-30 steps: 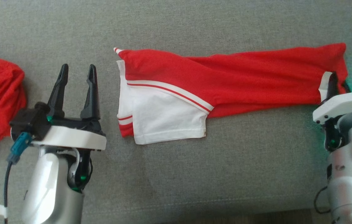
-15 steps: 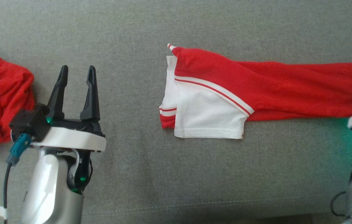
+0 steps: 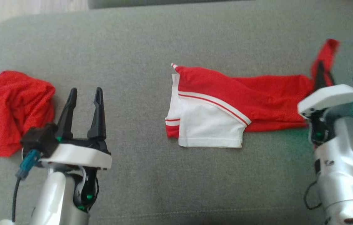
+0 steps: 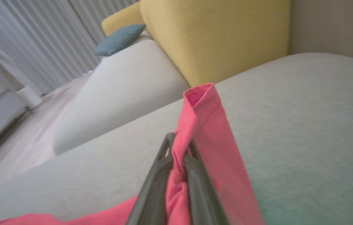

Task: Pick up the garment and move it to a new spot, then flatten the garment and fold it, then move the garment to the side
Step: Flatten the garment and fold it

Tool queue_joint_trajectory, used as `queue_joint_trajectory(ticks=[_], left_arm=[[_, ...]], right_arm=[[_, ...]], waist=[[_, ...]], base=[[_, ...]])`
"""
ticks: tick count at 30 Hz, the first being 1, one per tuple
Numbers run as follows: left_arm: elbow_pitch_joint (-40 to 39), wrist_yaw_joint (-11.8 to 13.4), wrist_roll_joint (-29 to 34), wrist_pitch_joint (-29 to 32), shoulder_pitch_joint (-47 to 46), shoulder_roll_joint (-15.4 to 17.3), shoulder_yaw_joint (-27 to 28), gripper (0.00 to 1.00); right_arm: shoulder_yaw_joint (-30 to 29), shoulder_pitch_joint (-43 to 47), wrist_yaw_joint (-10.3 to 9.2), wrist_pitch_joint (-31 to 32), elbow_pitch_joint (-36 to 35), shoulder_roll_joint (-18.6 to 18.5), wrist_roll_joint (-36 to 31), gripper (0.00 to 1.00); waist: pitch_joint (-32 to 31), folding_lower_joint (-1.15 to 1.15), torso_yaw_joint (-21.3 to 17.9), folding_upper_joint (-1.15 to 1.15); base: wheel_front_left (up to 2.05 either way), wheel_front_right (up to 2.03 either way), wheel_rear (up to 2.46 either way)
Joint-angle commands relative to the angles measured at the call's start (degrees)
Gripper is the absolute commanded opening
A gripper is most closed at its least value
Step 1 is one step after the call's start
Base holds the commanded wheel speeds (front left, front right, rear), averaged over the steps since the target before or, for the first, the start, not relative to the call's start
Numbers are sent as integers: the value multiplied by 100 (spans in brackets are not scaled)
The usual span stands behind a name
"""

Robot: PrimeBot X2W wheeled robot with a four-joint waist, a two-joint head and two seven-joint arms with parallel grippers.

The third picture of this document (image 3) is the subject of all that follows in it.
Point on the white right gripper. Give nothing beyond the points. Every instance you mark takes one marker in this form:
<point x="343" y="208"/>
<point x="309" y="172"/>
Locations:
<point x="326" y="98"/>

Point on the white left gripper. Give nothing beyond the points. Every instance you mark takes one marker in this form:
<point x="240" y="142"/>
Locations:
<point x="79" y="154"/>

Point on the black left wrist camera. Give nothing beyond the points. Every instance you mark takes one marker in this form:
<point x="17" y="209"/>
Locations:
<point x="39" y="139"/>

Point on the red and white jersey shorts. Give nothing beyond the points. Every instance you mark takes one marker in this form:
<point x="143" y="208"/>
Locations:
<point x="257" y="100"/>

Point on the grey sofa seat cushion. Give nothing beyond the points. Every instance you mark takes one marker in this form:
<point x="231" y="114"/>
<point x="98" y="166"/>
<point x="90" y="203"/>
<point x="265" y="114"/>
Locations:
<point x="164" y="3"/>

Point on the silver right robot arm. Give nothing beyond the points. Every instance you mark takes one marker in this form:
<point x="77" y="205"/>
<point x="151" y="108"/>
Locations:
<point x="345" y="162"/>

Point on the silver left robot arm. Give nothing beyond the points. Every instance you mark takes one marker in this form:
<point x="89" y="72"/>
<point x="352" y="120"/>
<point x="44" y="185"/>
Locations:
<point x="54" y="200"/>

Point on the crumpled red mesh garment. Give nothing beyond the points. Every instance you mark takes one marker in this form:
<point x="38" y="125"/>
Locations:
<point x="11" y="112"/>

